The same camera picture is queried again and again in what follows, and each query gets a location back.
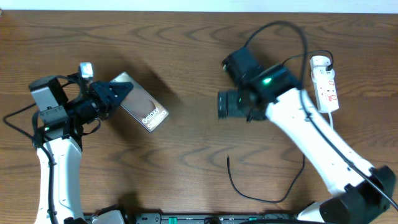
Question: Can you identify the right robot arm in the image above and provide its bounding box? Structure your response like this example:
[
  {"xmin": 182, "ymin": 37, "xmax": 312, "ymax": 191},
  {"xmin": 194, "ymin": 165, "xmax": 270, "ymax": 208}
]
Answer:
[{"xmin": 218, "ymin": 47, "xmax": 396, "ymax": 223}]

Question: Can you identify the white power strip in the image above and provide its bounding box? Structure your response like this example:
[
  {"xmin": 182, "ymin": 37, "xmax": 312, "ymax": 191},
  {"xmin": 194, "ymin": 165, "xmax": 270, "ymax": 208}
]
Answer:
[{"xmin": 311, "ymin": 67, "xmax": 340, "ymax": 113}]

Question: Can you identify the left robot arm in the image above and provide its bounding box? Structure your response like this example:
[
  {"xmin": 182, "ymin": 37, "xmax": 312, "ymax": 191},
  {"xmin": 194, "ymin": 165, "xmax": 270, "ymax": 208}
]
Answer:
[{"xmin": 29, "ymin": 73, "xmax": 133, "ymax": 223}]

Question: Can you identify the white charger plug adapter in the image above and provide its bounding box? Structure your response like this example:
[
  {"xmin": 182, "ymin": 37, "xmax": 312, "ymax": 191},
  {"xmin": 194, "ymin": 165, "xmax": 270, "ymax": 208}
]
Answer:
[{"xmin": 310, "ymin": 55, "xmax": 333, "ymax": 71}]

